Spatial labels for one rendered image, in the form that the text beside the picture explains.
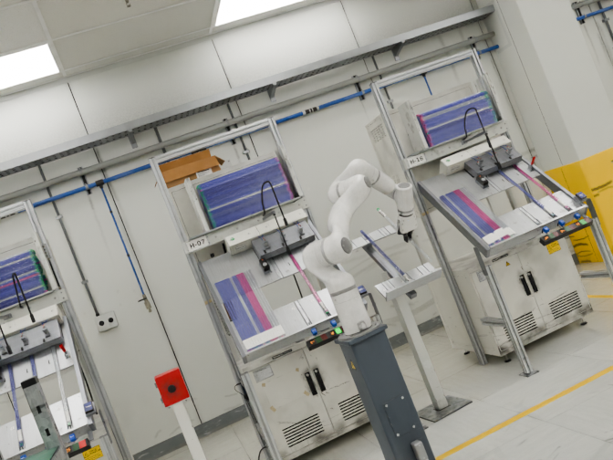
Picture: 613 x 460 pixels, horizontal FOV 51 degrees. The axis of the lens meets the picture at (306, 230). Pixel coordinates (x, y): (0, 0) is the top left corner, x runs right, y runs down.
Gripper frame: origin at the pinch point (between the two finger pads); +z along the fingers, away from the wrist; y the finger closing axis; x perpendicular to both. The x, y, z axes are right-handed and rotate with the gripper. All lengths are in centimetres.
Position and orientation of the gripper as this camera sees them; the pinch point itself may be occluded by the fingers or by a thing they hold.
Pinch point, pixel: (407, 237)
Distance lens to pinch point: 344.3
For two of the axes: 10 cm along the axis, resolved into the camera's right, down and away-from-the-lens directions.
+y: 8.8, -3.4, 3.2
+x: -4.5, -4.0, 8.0
